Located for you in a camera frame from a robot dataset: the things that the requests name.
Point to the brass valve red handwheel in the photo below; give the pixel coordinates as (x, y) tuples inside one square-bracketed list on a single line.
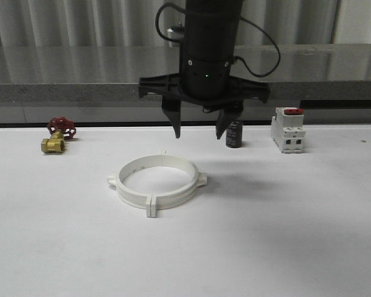
[(60, 129)]

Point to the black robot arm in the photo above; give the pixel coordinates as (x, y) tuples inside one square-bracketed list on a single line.
[(205, 60)]

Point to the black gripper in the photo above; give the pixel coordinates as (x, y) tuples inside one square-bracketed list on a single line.
[(206, 84)]

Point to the small silver camera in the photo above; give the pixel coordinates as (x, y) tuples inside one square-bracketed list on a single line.
[(175, 32)]

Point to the white half-ring pipe clamp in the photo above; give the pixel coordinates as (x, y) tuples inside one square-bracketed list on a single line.
[(170, 193)]

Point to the black cylindrical capacitor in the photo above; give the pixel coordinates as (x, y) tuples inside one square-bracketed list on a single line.
[(234, 134)]

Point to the white circuit breaker red switch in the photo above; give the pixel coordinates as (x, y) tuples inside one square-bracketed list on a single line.
[(287, 129)]

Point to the grey stone counter ledge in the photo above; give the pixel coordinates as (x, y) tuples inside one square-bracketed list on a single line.
[(111, 73)]

